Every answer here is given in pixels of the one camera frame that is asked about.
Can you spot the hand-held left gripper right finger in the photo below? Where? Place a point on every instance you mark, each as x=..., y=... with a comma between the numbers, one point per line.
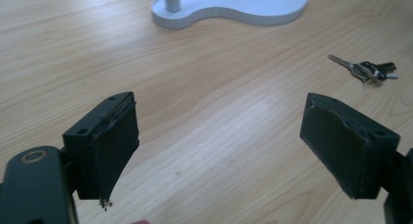
x=344, y=142

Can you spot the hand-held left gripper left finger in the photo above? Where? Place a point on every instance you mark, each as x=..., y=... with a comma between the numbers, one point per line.
x=102, y=146

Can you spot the bunch of keys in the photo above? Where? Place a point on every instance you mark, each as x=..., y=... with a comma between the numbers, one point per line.
x=368, y=69

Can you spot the white lamp base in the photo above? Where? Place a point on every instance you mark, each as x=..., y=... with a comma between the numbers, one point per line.
x=227, y=6

